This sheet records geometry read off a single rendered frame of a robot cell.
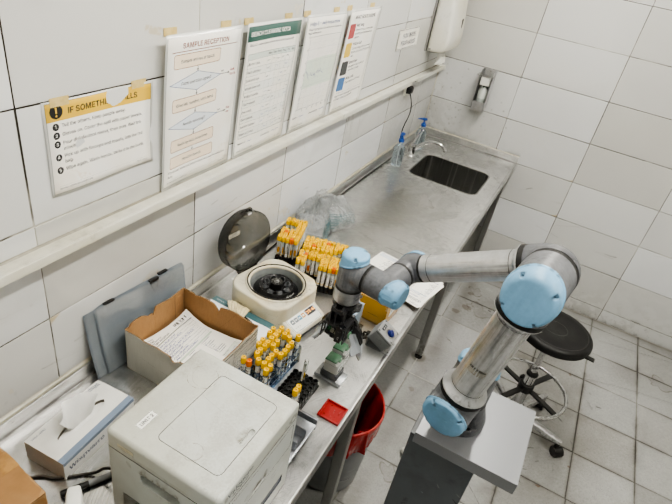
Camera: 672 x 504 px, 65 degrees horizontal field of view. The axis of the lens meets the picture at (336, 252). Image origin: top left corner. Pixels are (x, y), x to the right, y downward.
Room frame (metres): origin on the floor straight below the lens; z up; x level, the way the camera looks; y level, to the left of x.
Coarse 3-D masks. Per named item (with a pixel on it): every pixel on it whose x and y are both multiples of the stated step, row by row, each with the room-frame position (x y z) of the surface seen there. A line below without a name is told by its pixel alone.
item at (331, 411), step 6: (330, 402) 1.06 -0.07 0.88; (336, 402) 1.06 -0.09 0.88; (324, 408) 1.03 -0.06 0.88; (330, 408) 1.04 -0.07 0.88; (336, 408) 1.04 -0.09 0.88; (342, 408) 1.05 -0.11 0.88; (318, 414) 1.00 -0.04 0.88; (324, 414) 1.01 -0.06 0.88; (330, 414) 1.02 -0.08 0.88; (336, 414) 1.02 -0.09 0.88; (342, 414) 1.02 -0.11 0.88; (330, 420) 0.99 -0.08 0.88; (336, 420) 1.00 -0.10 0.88
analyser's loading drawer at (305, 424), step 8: (304, 416) 0.95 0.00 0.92; (312, 416) 0.95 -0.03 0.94; (296, 424) 0.90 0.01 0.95; (304, 424) 0.93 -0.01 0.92; (312, 424) 0.94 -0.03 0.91; (296, 432) 0.90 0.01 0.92; (304, 432) 0.89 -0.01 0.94; (296, 440) 0.88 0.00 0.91; (304, 440) 0.88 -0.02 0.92; (296, 448) 0.85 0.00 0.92
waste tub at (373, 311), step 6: (360, 300) 1.48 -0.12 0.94; (366, 300) 1.47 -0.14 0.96; (372, 300) 1.46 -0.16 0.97; (366, 306) 1.47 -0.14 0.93; (372, 306) 1.46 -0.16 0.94; (378, 306) 1.45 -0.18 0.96; (384, 306) 1.44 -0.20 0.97; (366, 312) 1.46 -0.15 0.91; (372, 312) 1.46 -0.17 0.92; (378, 312) 1.45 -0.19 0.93; (384, 312) 1.44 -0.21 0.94; (390, 312) 1.47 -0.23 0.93; (366, 318) 1.46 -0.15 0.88; (372, 318) 1.45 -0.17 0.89; (378, 318) 1.44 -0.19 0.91; (384, 318) 1.44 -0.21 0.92; (390, 318) 1.49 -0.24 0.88
